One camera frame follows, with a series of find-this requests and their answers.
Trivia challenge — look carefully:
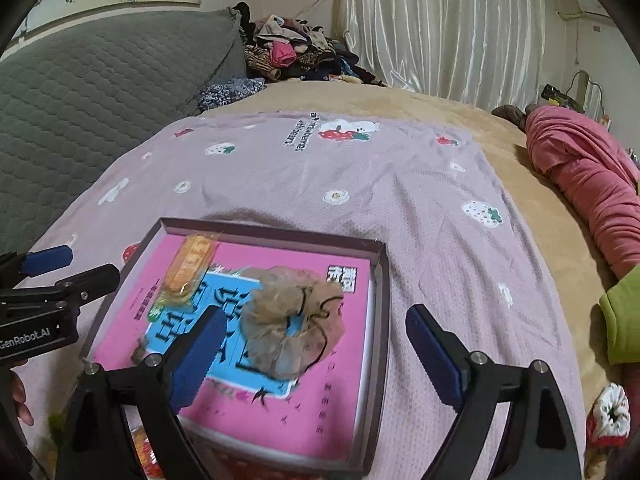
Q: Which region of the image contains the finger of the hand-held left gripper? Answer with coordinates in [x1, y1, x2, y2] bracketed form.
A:
[47, 263, 122, 307]
[0, 244, 74, 288]

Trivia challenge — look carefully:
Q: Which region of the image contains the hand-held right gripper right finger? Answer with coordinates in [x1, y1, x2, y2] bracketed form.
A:
[405, 304, 583, 480]

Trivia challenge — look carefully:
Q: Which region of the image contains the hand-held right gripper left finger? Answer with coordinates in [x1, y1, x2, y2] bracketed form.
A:
[55, 305, 228, 480]

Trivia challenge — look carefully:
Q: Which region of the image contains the orange biscuit packet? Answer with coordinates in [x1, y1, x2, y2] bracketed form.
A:
[162, 232, 221, 307]

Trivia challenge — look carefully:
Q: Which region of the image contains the beige scrunchie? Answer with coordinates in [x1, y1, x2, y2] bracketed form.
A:
[240, 266, 348, 378]

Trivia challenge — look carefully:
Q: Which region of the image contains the red snack packet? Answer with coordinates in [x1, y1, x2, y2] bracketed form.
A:
[127, 424, 166, 479]

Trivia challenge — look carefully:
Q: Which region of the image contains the shallow box with pink bottom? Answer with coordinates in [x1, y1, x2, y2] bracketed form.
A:
[80, 217, 392, 478]

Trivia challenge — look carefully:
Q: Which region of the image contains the person's left hand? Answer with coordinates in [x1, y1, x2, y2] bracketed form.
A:
[12, 371, 34, 427]

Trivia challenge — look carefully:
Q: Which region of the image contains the grey quilted cushion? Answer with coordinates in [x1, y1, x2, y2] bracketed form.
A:
[0, 7, 248, 256]

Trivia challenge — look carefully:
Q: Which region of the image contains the white red floral scrunchie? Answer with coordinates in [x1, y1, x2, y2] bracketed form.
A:
[586, 382, 632, 448]

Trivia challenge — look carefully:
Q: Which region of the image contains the pink strawberry print blanket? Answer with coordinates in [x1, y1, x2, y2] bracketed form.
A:
[15, 110, 588, 480]

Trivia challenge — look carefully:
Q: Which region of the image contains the green garment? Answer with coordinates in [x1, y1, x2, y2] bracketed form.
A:
[599, 265, 640, 366]

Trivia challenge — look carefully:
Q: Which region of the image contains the beige bedsheet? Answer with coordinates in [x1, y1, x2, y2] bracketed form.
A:
[197, 80, 623, 411]

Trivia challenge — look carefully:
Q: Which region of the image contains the blue floral cloth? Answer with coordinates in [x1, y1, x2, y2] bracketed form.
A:
[197, 77, 267, 113]

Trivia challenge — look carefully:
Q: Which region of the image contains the pink quilt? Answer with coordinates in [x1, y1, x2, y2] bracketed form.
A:
[525, 102, 640, 278]

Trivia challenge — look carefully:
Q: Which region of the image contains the brown cloth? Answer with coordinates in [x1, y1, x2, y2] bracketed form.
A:
[491, 104, 538, 133]

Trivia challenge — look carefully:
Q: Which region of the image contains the dark packet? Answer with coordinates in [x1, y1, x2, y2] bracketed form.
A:
[541, 84, 583, 111]

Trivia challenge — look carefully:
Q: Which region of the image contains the pile of clothes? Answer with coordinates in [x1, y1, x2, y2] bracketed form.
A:
[232, 2, 386, 86]

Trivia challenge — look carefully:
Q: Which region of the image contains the white curtain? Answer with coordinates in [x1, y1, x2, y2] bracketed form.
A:
[332, 0, 546, 111]

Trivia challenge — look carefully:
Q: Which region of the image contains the white air conditioner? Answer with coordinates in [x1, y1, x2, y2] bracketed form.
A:
[555, 0, 613, 23]

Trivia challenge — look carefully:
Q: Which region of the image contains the white wire frame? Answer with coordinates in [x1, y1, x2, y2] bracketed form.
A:
[570, 70, 608, 126]

